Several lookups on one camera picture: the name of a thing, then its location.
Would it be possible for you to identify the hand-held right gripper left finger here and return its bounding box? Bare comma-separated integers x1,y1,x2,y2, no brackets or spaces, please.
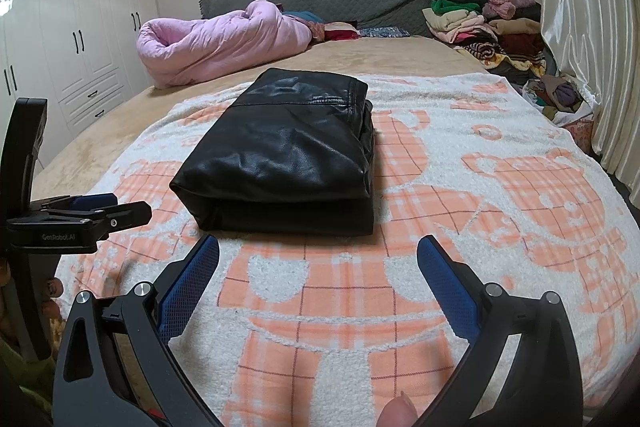
51,234,223,427

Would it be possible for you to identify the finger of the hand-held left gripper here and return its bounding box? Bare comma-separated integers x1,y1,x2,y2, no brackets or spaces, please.
97,201,152,229
70,193,119,212

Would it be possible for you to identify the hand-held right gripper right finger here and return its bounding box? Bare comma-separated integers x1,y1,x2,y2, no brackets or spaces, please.
416,234,586,427

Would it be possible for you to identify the black leather jacket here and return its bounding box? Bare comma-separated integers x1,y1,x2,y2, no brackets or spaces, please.
170,68,376,238

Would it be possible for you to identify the crumpled clothes heap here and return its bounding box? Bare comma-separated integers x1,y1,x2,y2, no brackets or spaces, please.
522,74,593,125

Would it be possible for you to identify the pile of folded clothes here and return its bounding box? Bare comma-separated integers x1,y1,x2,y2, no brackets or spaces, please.
422,0,548,80

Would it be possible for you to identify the person's left hand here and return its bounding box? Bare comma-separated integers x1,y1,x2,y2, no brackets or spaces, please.
40,278,65,333

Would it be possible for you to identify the person's right hand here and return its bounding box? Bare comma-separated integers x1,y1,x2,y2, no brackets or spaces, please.
377,394,418,427

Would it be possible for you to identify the white and pink printed blanket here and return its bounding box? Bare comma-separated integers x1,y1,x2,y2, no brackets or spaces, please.
52,72,633,413

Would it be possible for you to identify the person's green garment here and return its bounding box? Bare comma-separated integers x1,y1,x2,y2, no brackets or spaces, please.
0,332,56,408

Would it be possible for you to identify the pink quilt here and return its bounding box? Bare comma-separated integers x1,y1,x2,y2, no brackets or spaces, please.
137,0,313,90

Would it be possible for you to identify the white wardrobe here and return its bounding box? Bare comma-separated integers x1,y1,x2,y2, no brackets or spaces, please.
0,0,153,168

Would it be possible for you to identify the beige plush bed cover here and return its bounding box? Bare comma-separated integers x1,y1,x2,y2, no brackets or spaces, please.
35,34,491,188

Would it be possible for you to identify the teal cloth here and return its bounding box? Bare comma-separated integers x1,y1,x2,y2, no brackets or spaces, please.
282,10,323,28

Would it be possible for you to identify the floral patterned pillow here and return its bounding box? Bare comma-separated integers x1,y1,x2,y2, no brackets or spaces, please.
357,26,407,39

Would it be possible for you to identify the red pillow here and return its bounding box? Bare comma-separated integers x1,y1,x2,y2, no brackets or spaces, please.
320,22,361,42

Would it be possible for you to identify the white satin curtain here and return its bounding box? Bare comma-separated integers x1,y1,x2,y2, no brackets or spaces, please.
532,0,640,202

